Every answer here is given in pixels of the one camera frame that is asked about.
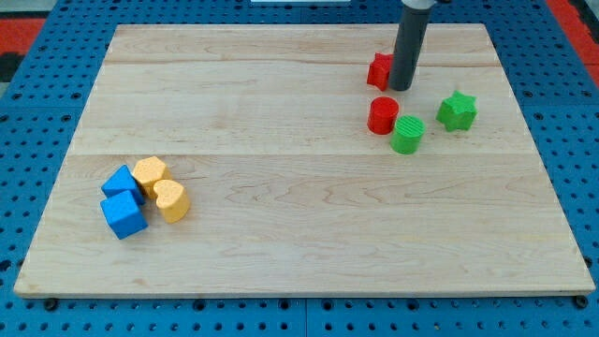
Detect red star block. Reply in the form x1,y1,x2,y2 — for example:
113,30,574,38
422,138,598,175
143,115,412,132
367,52,393,92

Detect green star block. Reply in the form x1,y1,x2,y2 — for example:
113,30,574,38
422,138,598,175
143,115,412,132
435,91,477,132

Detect light wooden board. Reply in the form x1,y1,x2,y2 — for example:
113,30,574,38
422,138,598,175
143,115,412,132
14,23,595,299

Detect red cylinder block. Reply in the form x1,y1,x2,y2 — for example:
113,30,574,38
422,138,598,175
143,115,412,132
367,96,400,135

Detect green cylinder block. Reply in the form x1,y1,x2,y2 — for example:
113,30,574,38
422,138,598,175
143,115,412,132
390,115,426,154

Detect yellow heart block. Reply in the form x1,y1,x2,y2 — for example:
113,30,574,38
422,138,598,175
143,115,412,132
153,180,191,224

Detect yellow hexagon block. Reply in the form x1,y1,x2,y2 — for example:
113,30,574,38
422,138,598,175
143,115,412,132
132,156,172,199

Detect blue triangular block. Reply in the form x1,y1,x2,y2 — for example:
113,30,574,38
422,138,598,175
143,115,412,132
101,165,145,205

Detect blue cube block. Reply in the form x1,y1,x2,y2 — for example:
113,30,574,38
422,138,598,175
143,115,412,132
100,191,148,240

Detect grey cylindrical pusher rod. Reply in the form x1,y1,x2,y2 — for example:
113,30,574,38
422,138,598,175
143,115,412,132
388,0,436,92

